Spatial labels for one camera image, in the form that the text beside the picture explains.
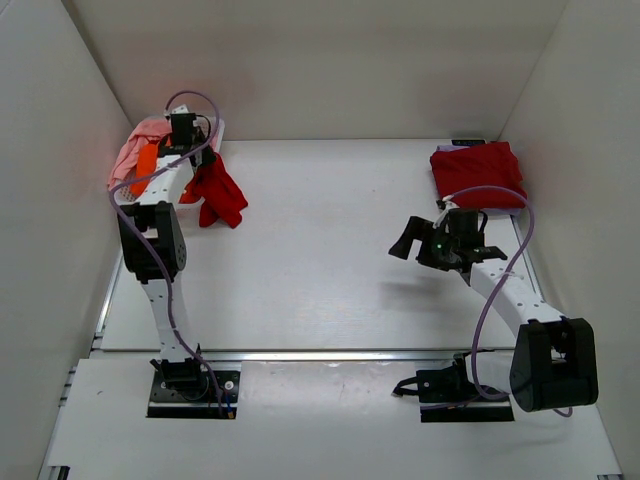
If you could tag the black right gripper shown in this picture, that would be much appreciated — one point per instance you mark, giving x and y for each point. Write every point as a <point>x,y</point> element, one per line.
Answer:
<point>419,230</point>

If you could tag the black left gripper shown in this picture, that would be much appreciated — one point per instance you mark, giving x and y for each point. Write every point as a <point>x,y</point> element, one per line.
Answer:
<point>210,155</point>

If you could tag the bright red t-shirt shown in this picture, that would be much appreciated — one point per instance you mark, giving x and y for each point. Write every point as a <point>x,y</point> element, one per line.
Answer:
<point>222,198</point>

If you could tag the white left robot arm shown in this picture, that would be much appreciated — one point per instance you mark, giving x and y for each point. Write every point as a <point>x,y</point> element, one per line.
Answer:
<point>155,251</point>

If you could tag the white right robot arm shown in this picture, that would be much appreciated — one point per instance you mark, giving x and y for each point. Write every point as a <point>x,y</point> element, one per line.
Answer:
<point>553,363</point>

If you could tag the orange t-shirt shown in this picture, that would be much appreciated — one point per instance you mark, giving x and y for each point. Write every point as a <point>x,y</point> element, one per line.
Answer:
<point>146,165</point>

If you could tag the pink t-shirt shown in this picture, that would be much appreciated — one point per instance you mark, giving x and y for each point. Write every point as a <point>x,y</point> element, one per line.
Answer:
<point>149,130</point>

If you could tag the white plastic laundry basket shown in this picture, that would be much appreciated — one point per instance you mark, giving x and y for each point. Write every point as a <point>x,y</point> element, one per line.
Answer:
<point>124,197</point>

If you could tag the small black label plate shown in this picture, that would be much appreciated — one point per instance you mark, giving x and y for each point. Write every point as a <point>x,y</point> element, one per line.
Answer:
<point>467,142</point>

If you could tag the folded dark red t-shirt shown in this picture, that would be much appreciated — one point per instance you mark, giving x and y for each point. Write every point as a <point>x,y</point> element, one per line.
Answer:
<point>492,164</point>

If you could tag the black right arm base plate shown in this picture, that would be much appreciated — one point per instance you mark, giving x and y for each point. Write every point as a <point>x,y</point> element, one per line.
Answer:
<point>447,396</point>

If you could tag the aluminium table edge rail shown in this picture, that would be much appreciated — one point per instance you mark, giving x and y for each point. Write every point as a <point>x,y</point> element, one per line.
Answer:
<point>304,290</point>

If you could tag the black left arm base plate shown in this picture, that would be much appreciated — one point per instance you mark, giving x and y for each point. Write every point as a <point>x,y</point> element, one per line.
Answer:
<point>195,397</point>

